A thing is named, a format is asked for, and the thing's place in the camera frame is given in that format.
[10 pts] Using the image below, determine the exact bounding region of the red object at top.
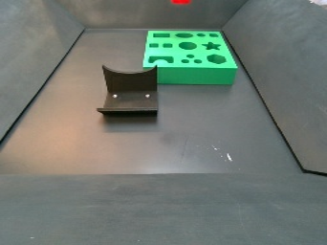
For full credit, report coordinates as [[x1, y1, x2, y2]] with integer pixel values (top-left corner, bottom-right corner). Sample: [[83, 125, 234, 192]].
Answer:
[[171, 0, 193, 5]]

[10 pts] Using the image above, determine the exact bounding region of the green shape sorter block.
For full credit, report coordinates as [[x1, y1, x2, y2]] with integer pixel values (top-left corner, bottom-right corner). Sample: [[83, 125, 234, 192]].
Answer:
[[143, 30, 238, 85]]

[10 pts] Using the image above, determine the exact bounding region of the black curved holder stand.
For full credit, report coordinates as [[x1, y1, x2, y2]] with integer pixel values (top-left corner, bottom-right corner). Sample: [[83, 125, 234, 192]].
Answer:
[[98, 66, 159, 115]]

